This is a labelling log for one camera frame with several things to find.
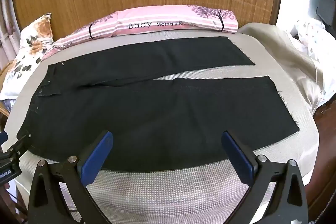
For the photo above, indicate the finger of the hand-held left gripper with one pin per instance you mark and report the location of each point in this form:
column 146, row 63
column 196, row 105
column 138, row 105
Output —
column 2, row 138
column 18, row 144

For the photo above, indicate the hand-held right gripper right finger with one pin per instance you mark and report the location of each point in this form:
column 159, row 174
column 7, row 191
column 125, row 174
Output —
column 237, row 159

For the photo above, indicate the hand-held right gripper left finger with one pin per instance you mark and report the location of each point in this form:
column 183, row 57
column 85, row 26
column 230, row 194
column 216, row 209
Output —
column 96, row 159

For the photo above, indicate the black pants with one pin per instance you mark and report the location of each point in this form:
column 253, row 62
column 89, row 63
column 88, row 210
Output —
column 157, row 113

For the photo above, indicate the wooden stool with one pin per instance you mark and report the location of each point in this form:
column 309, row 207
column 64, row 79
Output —
column 4, row 69

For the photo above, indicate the floral pillow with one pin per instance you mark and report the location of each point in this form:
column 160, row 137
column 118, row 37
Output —
column 31, row 43

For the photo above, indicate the patterned curtain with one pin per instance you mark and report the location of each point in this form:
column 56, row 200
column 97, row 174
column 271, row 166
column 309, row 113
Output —
column 8, row 29

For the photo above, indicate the beige satin quilt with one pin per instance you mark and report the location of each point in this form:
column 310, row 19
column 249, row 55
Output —
column 288, row 56

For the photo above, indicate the white spotted cloth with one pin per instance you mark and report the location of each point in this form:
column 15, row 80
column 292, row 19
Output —
column 312, row 35

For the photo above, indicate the pink striped pillow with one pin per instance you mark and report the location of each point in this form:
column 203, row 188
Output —
column 157, row 22

